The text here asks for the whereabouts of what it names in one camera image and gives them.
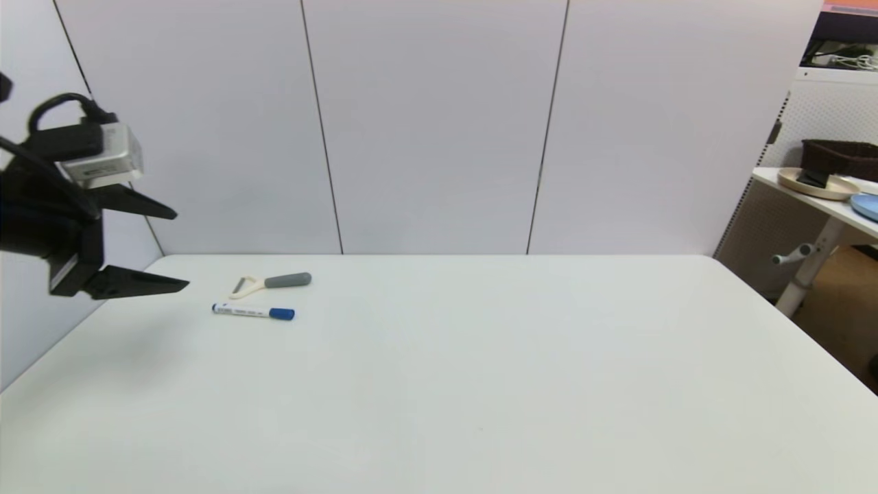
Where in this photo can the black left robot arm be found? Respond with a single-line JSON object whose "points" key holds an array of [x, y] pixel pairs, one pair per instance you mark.
{"points": [[3, 86]]}

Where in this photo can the dark woven basket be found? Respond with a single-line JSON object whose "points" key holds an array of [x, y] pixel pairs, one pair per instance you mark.
{"points": [[844, 159]]}

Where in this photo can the small black object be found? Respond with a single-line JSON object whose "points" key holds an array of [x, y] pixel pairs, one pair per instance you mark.
{"points": [[814, 178]]}

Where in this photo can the beige round plate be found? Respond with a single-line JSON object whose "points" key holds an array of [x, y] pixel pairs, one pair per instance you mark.
{"points": [[789, 180]]}

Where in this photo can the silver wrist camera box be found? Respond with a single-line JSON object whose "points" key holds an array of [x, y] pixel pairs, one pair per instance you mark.
{"points": [[110, 161]]}

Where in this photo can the blue capped white marker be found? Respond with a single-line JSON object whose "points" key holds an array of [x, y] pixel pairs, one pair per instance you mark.
{"points": [[250, 311]]}

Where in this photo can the white side table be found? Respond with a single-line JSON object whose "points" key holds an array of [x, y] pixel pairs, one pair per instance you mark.
{"points": [[834, 210]]}

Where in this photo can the white perforated pegboard panel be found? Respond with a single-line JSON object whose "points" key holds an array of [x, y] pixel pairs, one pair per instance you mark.
{"points": [[823, 110]]}

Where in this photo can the light blue plate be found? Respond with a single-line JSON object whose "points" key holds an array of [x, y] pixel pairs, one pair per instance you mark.
{"points": [[867, 205]]}

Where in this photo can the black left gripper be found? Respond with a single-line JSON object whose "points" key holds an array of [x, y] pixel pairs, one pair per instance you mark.
{"points": [[41, 226]]}

